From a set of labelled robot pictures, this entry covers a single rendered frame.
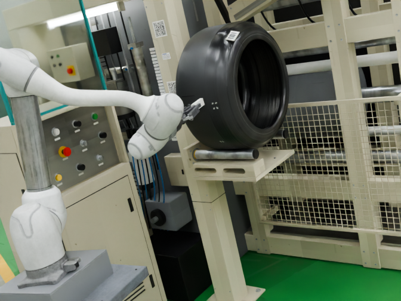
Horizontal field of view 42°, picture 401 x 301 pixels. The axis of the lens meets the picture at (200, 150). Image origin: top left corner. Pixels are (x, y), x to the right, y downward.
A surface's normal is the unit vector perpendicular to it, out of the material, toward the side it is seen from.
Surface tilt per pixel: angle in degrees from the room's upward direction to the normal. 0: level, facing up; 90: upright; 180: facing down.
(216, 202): 90
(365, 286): 0
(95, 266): 90
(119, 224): 90
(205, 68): 62
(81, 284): 90
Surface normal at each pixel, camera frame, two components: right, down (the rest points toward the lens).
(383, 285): -0.22, -0.94
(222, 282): -0.59, 0.34
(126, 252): 0.78, -0.01
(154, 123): -0.33, 0.61
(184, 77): -0.63, -0.07
